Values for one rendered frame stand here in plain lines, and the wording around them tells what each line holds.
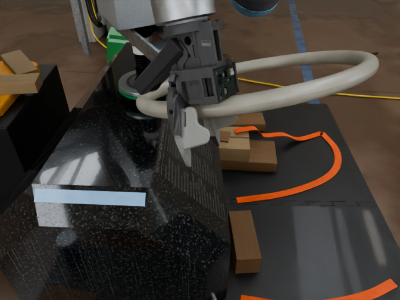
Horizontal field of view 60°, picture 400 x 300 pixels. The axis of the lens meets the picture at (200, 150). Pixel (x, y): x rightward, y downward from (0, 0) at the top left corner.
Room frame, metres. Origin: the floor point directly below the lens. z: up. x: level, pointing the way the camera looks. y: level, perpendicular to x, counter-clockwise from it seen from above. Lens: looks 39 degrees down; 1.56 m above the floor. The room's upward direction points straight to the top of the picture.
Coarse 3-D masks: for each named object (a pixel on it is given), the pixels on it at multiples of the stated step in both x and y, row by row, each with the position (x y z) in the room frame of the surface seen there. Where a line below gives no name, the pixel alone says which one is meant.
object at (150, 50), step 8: (96, 16) 1.38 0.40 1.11; (120, 32) 1.25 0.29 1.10; (128, 32) 1.17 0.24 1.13; (136, 32) 1.12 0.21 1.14; (160, 32) 1.21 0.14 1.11; (128, 40) 1.18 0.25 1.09; (136, 40) 1.10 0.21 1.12; (144, 40) 1.04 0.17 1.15; (160, 40) 1.16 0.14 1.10; (168, 40) 1.15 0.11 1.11; (144, 48) 1.04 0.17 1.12; (152, 48) 0.98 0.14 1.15; (160, 48) 1.09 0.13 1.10; (152, 56) 0.99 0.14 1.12
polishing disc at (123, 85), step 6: (132, 72) 1.31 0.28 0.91; (120, 78) 1.26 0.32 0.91; (126, 78) 1.26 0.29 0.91; (132, 78) 1.26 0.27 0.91; (168, 78) 1.26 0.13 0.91; (120, 84) 1.21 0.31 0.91; (126, 84) 1.21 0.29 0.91; (132, 84) 1.21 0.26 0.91; (126, 90) 1.16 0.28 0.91; (132, 90) 1.16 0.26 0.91
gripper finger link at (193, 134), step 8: (184, 112) 0.44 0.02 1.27; (192, 112) 0.44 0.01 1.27; (184, 120) 0.44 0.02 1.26; (192, 120) 0.43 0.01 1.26; (184, 128) 0.43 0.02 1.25; (192, 128) 0.42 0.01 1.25; (200, 128) 0.42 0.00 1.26; (176, 136) 0.42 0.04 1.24; (184, 136) 0.42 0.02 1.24; (192, 136) 0.42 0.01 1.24; (200, 136) 0.41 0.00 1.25; (208, 136) 0.41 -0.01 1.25; (176, 144) 0.42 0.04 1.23; (184, 144) 0.41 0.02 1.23; (192, 144) 0.41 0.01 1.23; (200, 144) 0.40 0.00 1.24; (184, 152) 0.41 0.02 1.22; (184, 160) 0.41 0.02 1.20
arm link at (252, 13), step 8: (232, 0) 0.64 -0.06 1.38; (240, 0) 0.61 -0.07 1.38; (248, 0) 0.60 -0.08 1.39; (256, 0) 0.60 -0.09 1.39; (264, 0) 0.61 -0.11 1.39; (272, 0) 0.62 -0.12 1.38; (240, 8) 0.63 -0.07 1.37; (248, 8) 0.62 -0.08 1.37; (256, 8) 0.62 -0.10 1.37; (264, 8) 0.62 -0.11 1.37; (272, 8) 0.64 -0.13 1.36; (248, 16) 0.64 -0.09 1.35; (256, 16) 0.64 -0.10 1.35
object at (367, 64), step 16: (240, 64) 0.88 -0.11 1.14; (256, 64) 0.87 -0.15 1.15; (272, 64) 0.86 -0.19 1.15; (288, 64) 0.84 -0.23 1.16; (304, 64) 0.82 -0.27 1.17; (352, 64) 0.69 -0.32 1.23; (368, 64) 0.53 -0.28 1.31; (320, 80) 0.47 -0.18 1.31; (336, 80) 0.47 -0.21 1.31; (352, 80) 0.48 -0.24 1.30; (144, 96) 0.61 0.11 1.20; (160, 96) 0.73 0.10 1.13; (240, 96) 0.45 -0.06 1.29; (256, 96) 0.45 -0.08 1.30; (272, 96) 0.44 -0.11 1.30; (288, 96) 0.44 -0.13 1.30; (304, 96) 0.45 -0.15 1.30; (320, 96) 0.45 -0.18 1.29; (144, 112) 0.54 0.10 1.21; (160, 112) 0.50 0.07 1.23; (208, 112) 0.45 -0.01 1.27; (224, 112) 0.44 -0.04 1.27; (240, 112) 0.44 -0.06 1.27
